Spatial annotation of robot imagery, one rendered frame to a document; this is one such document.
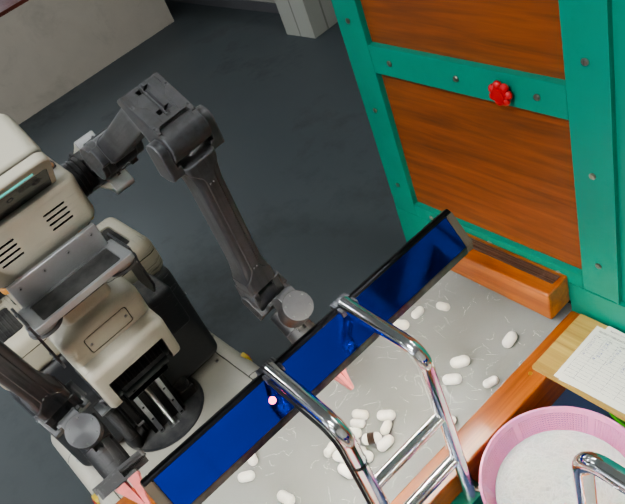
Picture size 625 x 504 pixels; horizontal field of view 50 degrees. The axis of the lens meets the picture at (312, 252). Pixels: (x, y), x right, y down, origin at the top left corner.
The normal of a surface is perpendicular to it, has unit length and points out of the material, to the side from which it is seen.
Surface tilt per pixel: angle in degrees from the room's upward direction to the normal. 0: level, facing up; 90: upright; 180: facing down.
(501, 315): 0
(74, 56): 90
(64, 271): 90
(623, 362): 0
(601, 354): 0
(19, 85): 90
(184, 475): 58
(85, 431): 43
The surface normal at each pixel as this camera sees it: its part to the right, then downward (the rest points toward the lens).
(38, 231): 0.69, 0.41
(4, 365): 0.78, 0.48
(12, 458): -0.32, -0.71
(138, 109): 0.17, -0.35
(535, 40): -0.72, 0.61
